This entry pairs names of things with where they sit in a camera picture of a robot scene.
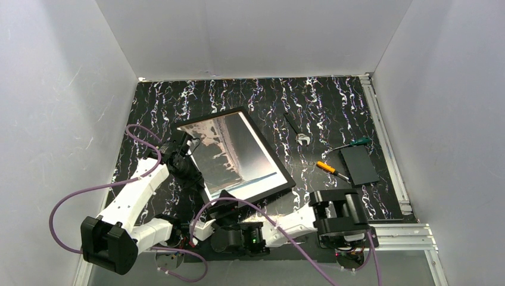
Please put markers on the adjustable wrench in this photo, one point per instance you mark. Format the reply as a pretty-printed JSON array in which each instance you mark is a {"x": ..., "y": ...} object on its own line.
[{"x": 301, "y": 138}]

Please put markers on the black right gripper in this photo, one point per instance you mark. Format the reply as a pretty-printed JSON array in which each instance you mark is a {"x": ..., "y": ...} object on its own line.
[{"x": 225, "y": 201}]

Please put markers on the orange handled screwdriver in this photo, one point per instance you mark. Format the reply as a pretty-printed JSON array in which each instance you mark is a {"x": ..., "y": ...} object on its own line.
[{"x": 331, "y": 170}]

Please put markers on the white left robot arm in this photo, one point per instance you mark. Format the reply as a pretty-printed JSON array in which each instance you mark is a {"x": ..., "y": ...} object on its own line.
[{"x": 112, "y": 240}]

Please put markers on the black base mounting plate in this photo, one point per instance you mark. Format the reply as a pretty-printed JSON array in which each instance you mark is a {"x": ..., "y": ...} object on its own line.
[{"x": 349, "y": 247}]

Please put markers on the green handled screwdriver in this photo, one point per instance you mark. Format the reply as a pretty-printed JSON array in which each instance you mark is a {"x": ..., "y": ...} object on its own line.
[{"x": 355, "y": 143}]

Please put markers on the black rectangular pad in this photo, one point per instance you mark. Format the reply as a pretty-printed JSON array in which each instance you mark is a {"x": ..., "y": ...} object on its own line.
[{"x": 359, "y": 166}]

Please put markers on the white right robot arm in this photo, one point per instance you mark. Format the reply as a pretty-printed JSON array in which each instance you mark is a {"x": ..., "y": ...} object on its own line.
[{"x": 332, "y": 214}]

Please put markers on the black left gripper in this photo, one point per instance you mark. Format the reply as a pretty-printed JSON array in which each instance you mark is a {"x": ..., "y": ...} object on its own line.
[{"x": 186, "y": 148}]

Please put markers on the black picture frame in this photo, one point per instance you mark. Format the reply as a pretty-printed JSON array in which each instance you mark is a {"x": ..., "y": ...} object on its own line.
[{"x": 234, "y": 156}]

